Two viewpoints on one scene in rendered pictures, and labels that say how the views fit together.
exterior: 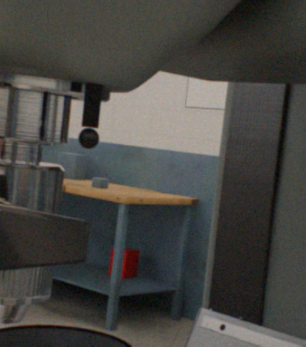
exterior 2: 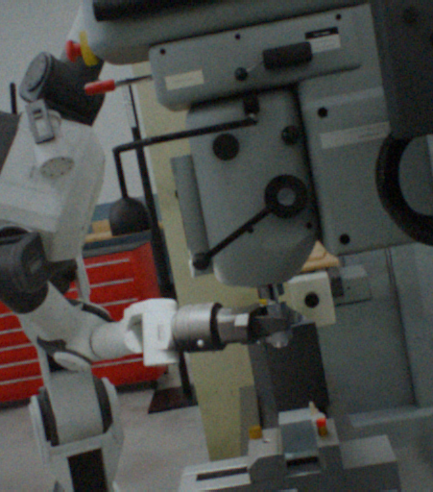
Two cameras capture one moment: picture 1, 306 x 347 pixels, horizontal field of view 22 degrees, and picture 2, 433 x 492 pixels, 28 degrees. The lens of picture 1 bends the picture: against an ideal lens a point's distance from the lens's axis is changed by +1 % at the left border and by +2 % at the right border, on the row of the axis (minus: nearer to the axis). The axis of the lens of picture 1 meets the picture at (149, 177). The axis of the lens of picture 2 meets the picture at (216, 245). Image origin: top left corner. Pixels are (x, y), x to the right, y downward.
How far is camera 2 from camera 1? 126 cm
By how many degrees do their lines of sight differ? 50
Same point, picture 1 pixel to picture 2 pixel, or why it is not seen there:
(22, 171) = (266, 307)
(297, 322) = not seen: outside the picture
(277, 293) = not seen: outside the picture
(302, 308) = not seen: outside the picture
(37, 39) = (243, 282)
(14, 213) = (264, 319)
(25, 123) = (263, 294)
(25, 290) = (276, 338)
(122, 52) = (268, 276)
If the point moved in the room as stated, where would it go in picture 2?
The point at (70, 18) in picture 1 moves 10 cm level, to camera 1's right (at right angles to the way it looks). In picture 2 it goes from (247, 276) to (289, 275)
